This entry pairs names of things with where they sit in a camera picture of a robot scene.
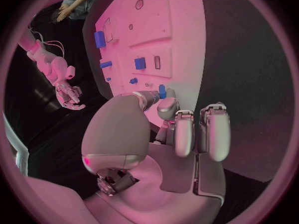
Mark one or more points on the blue plug part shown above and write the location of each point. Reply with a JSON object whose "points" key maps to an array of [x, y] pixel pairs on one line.
{"points": [[161, 91]]}

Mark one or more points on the blue block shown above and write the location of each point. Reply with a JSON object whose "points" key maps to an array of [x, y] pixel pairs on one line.
{"points": [[140, 63]]}

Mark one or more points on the white task board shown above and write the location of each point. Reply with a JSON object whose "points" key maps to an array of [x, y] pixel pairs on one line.
{"points": [[182, 46]]}

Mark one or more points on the large blue cylinder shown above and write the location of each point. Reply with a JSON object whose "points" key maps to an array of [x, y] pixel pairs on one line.
{"points": [[99, 39]]}

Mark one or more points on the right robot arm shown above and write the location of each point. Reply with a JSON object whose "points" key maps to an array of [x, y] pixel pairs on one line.
{"points": [[50, 63]]}

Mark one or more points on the person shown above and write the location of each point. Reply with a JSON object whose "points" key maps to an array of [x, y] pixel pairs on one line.
{"points": [[79, 2]]}

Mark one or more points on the blue plug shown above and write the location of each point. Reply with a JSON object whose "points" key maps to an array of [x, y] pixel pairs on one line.
{"points": [[133, 81]]}

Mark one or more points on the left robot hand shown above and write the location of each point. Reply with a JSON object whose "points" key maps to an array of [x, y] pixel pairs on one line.
{"points": [[116, 130]]}

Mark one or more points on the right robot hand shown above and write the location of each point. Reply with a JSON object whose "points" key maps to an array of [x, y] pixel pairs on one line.
{"points": [[69, 97]]}

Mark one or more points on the blue long cylinder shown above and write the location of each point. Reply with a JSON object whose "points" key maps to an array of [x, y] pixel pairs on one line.
{"points": [[105, 64]]}

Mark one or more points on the small blue peg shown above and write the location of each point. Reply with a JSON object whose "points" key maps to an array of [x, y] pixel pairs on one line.
{"points": [[108, 79]]}

